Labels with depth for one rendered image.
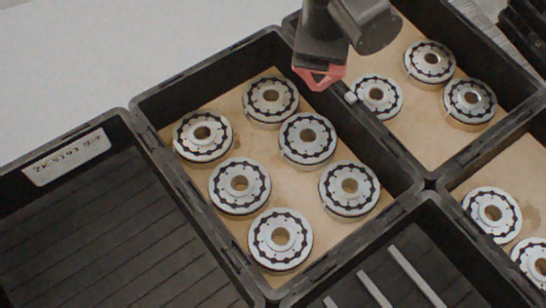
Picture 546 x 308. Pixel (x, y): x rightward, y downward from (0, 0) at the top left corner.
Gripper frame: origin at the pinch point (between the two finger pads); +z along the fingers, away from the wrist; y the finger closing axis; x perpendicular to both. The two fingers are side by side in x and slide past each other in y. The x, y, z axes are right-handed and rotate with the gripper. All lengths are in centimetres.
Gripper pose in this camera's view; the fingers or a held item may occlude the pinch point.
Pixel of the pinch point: (319, 68)
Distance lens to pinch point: 71.9
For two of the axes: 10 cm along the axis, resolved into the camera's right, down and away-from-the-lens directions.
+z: -0.9, 4.6, 8.8
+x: -9.9, -1.5, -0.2
